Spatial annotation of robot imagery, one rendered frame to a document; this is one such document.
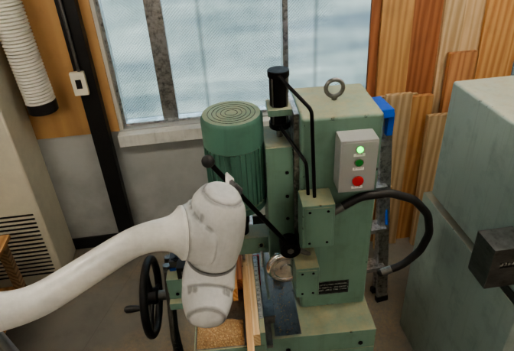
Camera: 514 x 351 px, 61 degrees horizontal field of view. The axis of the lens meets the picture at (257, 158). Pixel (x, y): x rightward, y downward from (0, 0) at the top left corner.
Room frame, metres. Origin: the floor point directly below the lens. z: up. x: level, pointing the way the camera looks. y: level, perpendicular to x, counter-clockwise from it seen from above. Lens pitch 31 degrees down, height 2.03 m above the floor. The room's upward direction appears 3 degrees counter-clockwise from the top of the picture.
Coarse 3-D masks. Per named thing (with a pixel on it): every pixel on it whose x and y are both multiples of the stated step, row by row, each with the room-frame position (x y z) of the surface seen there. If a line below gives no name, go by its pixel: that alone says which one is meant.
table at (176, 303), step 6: (240, 294) 1.00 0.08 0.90; (174, 300) 1.02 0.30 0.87; (180, 300) 1.02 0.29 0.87; (240, 300) 0.97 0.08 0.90; (174, 306) 1.00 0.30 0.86; (180, 306) 1.00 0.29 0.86; (234, 306) 0.95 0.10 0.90; (240, 306) 0.95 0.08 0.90; (234, 312) 0.93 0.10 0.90; (240, 312) 0.93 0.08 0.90; (228, 318) 0.91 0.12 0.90; (234, 318) 0.90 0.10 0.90; (240, 318) 0.90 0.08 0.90; (246, 342) 0.82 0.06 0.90; (210, 348) 0.80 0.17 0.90; (216, 348) 0.80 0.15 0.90; (222, 348) 0.80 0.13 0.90; (228, 348) 0.80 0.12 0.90; (234, 348) 0.80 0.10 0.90; (240, 348) 0.80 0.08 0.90; (246, 348) 0.80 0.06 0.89; (258, 348) 0.80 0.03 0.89; (264, 348) 0.80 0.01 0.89
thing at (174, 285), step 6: (168, 270) 1.07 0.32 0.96; (168, 276) 1.04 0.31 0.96; (174, 276) 1.04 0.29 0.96; (168, 282) 1.02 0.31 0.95; (174, 282) 1.02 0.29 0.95; (180, 282) 1.02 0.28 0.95; (168, 288) 1.02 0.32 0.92; (174, 288) 1.02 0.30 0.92; (180, 288) 1.02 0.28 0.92; (174, 294) 1.02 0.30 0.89; (180, 294) 1.02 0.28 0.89
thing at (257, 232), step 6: (252, 228) 1.13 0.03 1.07; (258, 228) 1.12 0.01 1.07; (264, 228) 1.12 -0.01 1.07; (246, 234) 1.10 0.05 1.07; (252, 234) 1.10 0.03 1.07; (258, 234) 1.09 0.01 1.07; (264, 234) 1.09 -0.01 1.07; (246, 240) 1.08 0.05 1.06; (252, 240) 1.08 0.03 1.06; (258, 240) 1.08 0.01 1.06; (264, 240) 1.08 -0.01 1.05; (246, 246) 1.08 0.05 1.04; (252, 246) 1.08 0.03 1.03; (258, 246) 1.08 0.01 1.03; (240, 252) 1.08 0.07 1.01; (246, 252) 1.08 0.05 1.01; (252, 252) 1.08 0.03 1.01; (258, 252) 1.08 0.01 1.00
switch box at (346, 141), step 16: (368, 128) 1.02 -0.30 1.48; (336, 144) 1.00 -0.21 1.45; (352, 144) 0.95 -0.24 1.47; (368, 144) 0.96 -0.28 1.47; (336, 160) 0.99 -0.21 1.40; (352, 160) 0.95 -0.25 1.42; (368, 160) 0.96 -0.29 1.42; (336, 176) 0.98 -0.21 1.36; (352, 176) 0.95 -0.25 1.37; (368, 176) 0.96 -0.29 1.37
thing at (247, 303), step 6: (246, 258) 1.12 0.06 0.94; (246, 264) 1.09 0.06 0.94; (246, 270) 1.06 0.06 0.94; (246, 276) 1.04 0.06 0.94; (246, 282) 1.01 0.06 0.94; (246, 288) 0.98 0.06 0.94; (246, 294) 0.96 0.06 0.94; (246, 300) 0.94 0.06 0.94; (246, 306) 0.91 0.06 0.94; (246, 312) 0.89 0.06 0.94; (246, 318) 0.87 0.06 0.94; (246, 324) 0.85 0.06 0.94; (246, 330) 0.83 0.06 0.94; (252, 330) 0.83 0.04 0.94; (246, 336) 0.81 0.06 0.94; (252, 336) 0.81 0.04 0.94; (252, 342) 0.79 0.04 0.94; (252, 348) 0.77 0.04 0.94
